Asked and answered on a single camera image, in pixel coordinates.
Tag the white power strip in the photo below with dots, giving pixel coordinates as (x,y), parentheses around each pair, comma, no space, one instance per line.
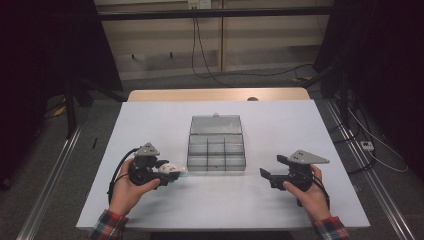
(367,145)

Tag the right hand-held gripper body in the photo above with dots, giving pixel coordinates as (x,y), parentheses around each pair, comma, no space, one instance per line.
(300,173)

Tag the black curtain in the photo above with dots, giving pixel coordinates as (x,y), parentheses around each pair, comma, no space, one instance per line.
(383,66)
(40,66)

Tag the metal floor rail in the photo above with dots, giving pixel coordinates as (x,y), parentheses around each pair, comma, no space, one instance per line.
(376,186)
(50,186)

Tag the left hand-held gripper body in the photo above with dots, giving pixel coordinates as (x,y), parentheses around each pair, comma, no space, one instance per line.
(143,170)

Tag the light wooden table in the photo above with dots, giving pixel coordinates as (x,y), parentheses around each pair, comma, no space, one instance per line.
(200,95)

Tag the white and blue plush toy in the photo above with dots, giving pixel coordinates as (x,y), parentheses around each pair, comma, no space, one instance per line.
(170,168)

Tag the person's right hand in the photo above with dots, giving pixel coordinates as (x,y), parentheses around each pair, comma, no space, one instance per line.
(315,203)

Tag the black horizontal bar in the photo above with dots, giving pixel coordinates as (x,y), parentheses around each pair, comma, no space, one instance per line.
(216,14)

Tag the white wall outlet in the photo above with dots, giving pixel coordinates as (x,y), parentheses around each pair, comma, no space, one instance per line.
(200,4)

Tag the yellow tape piece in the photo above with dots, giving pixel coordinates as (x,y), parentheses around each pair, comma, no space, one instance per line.
(60,110)

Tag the black metal stand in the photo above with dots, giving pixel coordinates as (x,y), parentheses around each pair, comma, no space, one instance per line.
(70,110)

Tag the clear grey compartment box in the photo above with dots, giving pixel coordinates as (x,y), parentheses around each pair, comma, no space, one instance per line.
(216,153)

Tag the small black floor item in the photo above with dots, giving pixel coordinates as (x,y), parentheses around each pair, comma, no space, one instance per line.
(95,143)

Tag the person's left hand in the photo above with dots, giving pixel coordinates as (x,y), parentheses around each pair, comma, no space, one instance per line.
(128,195)

